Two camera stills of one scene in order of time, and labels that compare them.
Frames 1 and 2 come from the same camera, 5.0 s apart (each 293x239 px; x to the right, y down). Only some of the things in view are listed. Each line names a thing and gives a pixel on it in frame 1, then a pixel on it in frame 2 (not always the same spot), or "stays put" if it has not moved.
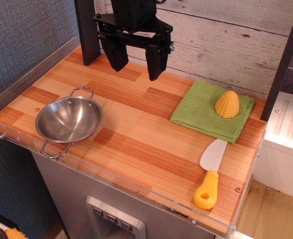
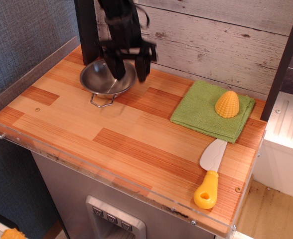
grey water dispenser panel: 110,222 stays put
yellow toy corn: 227,105 stays put
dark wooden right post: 286,59 stays put
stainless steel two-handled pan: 64,121 -> 96,78
